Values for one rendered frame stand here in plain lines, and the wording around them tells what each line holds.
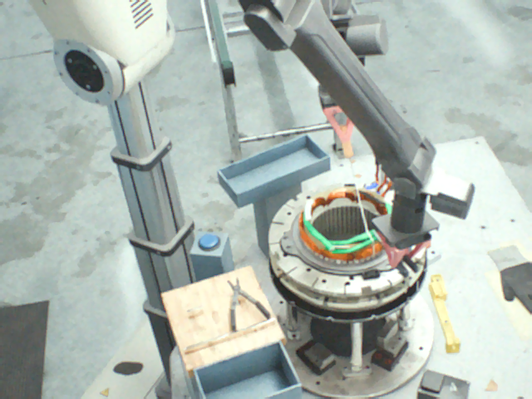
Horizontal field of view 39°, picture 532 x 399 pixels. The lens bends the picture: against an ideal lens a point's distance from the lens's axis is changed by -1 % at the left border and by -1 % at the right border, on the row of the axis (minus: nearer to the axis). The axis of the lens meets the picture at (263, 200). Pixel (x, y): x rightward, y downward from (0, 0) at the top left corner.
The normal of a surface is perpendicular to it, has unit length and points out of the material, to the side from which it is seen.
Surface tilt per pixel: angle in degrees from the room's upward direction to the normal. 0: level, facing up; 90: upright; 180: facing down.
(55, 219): 0
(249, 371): 90
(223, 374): 90
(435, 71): 0
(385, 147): 101
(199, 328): 0
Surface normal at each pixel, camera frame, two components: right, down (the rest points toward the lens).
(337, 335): -0.09, -0.74
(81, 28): -0.42, 0.83
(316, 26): 0.71, 0.05
